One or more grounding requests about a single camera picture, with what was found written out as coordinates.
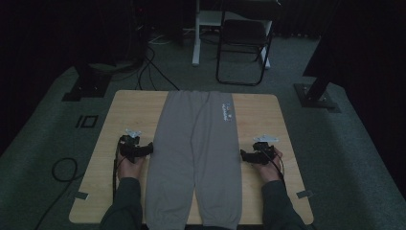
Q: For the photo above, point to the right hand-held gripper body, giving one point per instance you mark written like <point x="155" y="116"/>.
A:
<point x="264" y="153"/>

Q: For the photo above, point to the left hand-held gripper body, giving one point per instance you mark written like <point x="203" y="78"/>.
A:
<point x="129" y="148"/>

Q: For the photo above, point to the grey pants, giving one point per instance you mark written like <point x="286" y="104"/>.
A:
<point x="194" y="153"/>

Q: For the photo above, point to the person's right hand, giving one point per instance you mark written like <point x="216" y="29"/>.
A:
<point x="269" y="172"/>

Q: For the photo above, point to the person's left hand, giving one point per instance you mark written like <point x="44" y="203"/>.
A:
<point x="129" y="171"/>

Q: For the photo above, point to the grey tape piece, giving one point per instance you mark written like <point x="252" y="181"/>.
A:
<point x="81" y="195"/>
<point x="304" y="194"/>

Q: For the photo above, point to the black stand base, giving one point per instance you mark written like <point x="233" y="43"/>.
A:
<point x="314" y="96"/>
<point x="89" y="86"/>

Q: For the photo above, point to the dark equipment rack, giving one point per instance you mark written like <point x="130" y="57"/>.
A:
<point x="139" y="32"/>

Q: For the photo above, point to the black folding chair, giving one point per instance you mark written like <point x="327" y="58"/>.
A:
<point x="244" y="32"/>

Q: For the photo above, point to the white desk frame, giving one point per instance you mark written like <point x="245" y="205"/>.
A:
<point x="196" y="48"/>

